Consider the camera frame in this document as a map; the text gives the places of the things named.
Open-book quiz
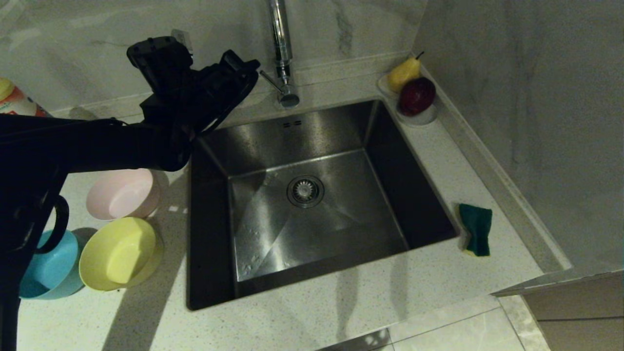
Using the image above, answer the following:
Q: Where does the orange white dish soap bottle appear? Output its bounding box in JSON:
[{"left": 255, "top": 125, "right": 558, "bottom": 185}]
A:
[{"left": 0, "top": 77, "right": 51, "bottom": 117}]

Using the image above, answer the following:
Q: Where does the chrome faucet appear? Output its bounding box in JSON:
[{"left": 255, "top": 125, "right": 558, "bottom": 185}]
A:
[{"left": 259, "top": 0, "right": 300, "bottom": 108}]

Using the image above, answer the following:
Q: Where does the stainless steel sink basin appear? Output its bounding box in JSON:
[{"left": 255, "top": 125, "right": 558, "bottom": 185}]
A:
[{"left": 186, "top": 100, "right": 460, "bottom": 311}]

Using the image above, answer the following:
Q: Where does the green and yellow sponge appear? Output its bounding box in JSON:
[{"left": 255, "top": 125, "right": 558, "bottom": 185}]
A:
[{"left": 457, "top": 203, "right": 493, "bottom": 257}]

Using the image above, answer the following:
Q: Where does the pink plastic bowl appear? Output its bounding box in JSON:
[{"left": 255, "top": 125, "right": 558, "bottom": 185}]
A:
[{"left": 86, "top": 168, "right": 161, "bottom": 221}]

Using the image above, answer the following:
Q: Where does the round metal drain strainer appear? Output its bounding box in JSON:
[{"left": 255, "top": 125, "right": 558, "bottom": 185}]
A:
[{"left": 286, "top": 175, "right": 325, "bottom": 209}]

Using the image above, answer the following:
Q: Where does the yellow plastic bowl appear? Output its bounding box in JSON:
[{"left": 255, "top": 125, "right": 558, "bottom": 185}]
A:
[{"left": 78, "top": 217, "right": 164, "bottom": 292}]

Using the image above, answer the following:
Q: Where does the yellow pear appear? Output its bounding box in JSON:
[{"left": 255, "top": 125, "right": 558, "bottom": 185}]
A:
[{"left": 388, "top": 52, "right": 424, "bottom": 94}]

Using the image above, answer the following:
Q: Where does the dark red apple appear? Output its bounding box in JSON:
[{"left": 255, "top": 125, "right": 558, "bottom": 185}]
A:
[{"left": 397, "top": 77, "right": 436, "bottom": 117}]

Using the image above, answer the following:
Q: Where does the blue plastic bowl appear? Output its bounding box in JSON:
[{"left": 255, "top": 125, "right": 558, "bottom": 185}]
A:
[{"left": 19, "top": 229, "right": 86, "bottom": 299}]

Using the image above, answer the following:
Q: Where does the small white fruit dish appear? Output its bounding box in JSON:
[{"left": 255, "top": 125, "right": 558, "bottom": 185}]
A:
[{"left": 376, "top": 73, "right": 438, "bottom": 127}]

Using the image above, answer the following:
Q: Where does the beige wooden cabinet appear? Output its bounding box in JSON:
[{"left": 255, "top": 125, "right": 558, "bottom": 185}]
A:
[{"left": 522, "top": 273, "right": 624, "bottom": 351}]

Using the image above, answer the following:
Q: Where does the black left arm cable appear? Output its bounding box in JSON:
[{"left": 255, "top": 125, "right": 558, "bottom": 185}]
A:
[{"left": 193, "top": 61, "right": 260, "bottom": 139}]

